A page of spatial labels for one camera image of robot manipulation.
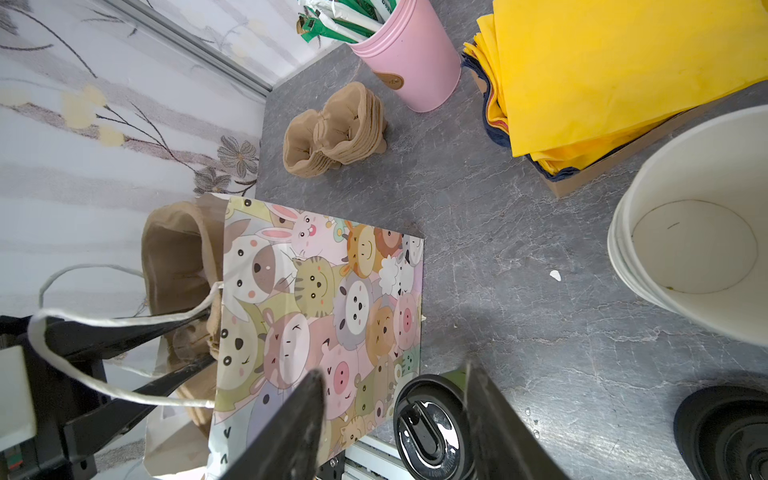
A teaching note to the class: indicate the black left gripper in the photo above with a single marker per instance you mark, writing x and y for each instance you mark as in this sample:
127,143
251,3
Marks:
73,422

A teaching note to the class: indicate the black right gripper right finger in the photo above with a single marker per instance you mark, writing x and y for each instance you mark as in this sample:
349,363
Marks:
503,447

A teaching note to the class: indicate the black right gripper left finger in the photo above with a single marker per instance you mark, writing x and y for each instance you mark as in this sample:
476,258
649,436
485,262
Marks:
283,432

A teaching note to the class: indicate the white paper gift bag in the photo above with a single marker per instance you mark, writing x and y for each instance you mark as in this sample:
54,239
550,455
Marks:
303,291

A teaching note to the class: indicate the brown pulp cup carrier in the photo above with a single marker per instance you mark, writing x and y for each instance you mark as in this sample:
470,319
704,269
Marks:
182,257

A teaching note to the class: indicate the stacked paper cups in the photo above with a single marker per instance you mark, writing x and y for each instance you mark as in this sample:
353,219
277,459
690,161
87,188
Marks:
690,233

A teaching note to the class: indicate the stacked pulp cup carriers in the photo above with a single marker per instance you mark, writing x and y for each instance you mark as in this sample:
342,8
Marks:
349,128

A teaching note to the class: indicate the yellow paper napkin stack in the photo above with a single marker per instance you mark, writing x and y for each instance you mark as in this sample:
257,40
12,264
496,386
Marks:
569,82

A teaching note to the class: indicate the pink straw holder cup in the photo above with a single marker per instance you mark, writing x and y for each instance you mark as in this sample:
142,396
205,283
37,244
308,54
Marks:
413,55

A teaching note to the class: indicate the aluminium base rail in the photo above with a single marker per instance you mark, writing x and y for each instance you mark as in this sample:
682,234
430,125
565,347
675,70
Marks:
368,459

